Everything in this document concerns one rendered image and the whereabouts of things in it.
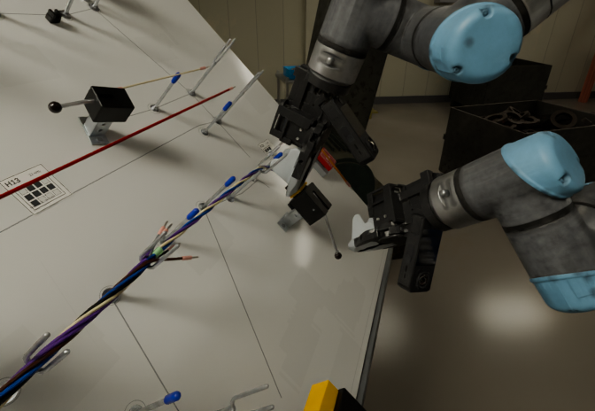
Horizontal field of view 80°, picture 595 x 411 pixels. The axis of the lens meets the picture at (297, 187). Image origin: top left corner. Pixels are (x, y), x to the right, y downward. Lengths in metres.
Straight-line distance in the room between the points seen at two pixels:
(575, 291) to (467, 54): 0.27
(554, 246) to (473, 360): 1.52
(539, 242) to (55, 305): 0.50
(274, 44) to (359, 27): 5.34
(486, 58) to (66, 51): 0.57
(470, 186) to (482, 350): 1.59
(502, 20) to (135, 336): 0.49
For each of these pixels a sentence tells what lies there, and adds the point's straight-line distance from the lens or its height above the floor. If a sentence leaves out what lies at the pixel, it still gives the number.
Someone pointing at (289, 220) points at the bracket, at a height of 1.07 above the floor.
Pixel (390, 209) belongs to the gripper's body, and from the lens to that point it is 0.55.
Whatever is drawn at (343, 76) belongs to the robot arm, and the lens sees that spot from 0.53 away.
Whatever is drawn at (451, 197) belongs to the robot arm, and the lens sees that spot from 0.49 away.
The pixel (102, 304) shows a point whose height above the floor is 1.20.
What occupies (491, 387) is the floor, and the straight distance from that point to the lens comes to 1.89.
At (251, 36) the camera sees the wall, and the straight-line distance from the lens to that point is 5.82.
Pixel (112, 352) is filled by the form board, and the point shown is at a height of 1.10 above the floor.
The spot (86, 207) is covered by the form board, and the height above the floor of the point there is 1.21.
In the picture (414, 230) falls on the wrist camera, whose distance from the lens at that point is 0.53.
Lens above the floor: 1.42
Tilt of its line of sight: 27 degrees down
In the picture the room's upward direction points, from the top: straight up
